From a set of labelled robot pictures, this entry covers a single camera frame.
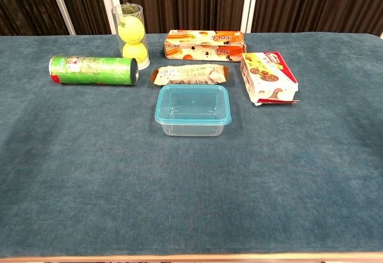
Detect clear plastic food container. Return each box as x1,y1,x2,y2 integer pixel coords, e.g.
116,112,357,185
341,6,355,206
156,85,231,137

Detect blue plastic container lid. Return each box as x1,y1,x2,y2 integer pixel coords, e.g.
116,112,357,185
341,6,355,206
154,84,233,126

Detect beige snack bar wrapper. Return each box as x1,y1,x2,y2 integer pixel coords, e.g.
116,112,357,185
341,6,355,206
150,64,230,87

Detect long orange biscuit box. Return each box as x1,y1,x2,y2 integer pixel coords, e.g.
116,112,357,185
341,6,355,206
163,29,247,63

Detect teal tablecloth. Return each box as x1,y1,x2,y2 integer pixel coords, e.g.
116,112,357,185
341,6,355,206
0,32,383,258

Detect red white cookie box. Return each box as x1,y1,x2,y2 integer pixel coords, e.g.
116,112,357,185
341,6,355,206
239,51,300,106

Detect yellow tennis ball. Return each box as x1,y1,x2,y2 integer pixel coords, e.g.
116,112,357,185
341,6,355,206
122,41,148,60
117,16,145,43

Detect green chips can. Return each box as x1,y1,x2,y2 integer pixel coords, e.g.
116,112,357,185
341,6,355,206
48,55,139,87

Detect dark brown pleated curtain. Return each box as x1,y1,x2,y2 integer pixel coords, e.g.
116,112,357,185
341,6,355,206
0,0,383,36

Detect clear tennis ball tube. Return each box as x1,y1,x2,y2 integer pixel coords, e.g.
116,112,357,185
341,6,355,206
111,3,150,71

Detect thin grey frame post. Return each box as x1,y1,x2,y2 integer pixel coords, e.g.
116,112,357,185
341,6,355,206
46,0,76,36

